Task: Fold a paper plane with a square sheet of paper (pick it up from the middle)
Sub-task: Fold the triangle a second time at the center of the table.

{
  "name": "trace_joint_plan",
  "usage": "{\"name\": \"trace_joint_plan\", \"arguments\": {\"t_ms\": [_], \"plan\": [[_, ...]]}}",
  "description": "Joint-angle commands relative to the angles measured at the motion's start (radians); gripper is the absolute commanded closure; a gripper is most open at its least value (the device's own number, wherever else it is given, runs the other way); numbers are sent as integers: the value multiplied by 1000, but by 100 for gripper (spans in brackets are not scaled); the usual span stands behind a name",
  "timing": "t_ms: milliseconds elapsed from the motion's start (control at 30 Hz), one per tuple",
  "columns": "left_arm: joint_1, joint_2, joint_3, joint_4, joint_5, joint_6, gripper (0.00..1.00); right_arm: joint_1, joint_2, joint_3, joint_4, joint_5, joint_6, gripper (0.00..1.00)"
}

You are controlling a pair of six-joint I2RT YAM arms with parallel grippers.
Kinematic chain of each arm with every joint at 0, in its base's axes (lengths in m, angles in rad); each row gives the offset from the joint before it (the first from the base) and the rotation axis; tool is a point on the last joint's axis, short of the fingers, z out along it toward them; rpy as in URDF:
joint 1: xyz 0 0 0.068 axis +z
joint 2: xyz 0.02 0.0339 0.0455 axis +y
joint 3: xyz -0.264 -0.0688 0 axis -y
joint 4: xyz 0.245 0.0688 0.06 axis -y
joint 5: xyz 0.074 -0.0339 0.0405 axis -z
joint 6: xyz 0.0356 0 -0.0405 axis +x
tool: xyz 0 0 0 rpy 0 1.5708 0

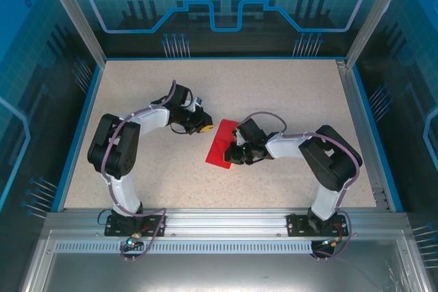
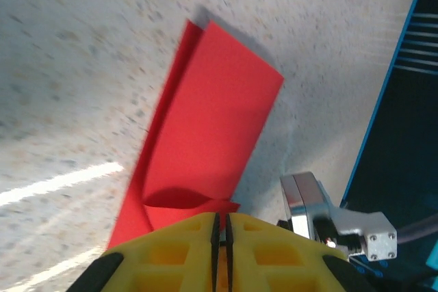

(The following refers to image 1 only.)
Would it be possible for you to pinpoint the red cloth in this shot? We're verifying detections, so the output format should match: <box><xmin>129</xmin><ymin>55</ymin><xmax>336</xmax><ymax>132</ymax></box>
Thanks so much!
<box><xmin>204</xmin><ymin>118</ymin><xmax>240</xmax><ymax>171</ymax></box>

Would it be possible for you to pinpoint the sheet metal tray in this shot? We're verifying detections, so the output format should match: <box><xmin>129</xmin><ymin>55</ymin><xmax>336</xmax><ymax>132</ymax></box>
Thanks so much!
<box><xmin>20</xmin><ymin>230</ymin><xmax>432</xmax><ymax>292</ymax></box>

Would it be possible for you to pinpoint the blue table edge strip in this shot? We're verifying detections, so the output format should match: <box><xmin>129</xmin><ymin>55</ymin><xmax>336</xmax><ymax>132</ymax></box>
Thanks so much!
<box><xmin>51</xmin><ymin>64</ymin><xmax>105</xmax><ymax>213</ymax></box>
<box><xmin>352</xmin><ymin>65</ymin><xmax>405</xmax><ymax>213</ymax></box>

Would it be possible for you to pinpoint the blue printed side panel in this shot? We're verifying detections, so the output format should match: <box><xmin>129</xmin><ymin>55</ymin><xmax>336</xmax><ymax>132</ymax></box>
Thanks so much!
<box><xmin>0</xmin><ymin>0</ymin><xmax>105</xmax><ymax>224</ymax></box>
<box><xmin>345</xmin><ymin>0</ymin><xmax>438</xmax><ymax>272</ymax></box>

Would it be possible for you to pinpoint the thin black camera cable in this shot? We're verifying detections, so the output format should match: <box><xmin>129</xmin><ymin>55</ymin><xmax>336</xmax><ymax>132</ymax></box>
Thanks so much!
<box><xmin>170</xmin><ymin>122</ymin><xmax>191</xmax><ymax>135</ymax></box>

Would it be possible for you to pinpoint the long aluminium base rail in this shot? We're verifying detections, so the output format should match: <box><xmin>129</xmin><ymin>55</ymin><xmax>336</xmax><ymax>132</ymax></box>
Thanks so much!
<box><xmin>44</xmin><ymin>208</ymin><xmax>410</xmax><ymax>237</ymax></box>

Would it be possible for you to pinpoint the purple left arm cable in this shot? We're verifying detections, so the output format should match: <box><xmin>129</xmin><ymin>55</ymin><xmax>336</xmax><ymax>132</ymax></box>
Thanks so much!
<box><xmin>101</xmin><ymin>79</ymin><xmax>179</xmax><ymax>263</ymax></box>

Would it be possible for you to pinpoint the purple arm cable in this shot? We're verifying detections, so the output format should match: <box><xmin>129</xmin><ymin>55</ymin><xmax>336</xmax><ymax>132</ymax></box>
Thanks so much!
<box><xmin>237</xmin><ymin>111</ymin><xmax>363</xmax><ymax>263</ymax></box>
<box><xmin>101</xmin><ymin>79</ymin><xmax>179</xmax><ymax>263</ymax></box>

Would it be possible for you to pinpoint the slotted grey cable duct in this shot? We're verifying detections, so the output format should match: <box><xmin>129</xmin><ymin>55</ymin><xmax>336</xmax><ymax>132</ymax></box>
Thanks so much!
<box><xmin>53</xmin><ymin>241</ymin><xmax>315</xmax><ymax>254</ymax></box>

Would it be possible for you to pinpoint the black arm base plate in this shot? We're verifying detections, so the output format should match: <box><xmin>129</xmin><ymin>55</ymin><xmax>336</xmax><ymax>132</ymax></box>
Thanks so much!
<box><xmin>286</xmin><ymin>213</ymin><xmax>346</xmax><ymax>238</ymax></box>
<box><xmin>104</xmin><ymin>214</ymin><xmax>168</xmax><ymax>238</ymax></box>

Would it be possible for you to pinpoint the aluminium side rail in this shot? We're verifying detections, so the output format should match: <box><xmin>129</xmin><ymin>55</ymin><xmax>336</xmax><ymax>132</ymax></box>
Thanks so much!
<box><xmin>335</xmin><ymin>59</ymin><xmax>393</xmax><ymax>211</ymax></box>

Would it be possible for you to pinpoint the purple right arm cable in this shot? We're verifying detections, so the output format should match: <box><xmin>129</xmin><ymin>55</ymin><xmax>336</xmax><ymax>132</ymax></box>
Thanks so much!
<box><xmin>237</xmin><ymin>111</ymin><xmax>363</xmax><ymax>263</ymax></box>

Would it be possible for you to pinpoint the aluminium frame post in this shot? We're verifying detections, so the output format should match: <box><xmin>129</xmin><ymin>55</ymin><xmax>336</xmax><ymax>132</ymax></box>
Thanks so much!
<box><xmin>344</xmin><ymin>0</ymin><xmax>409</xmax><ymax>69</ymax></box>
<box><xmin>38</xmin><ymin>0</ymin><xmax>107</xmax><ymax>67</ymax></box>

